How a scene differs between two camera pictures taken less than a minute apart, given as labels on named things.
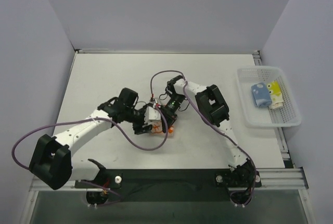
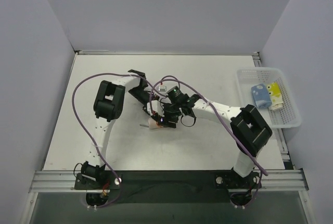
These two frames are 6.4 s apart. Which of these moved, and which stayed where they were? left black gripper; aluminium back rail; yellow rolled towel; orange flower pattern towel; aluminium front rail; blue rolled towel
Moved: orange flower pattern towel; left black gripper
Stayed: aluminium back rail; blue rolled towel; aluminium front rail; yellow rolled towel
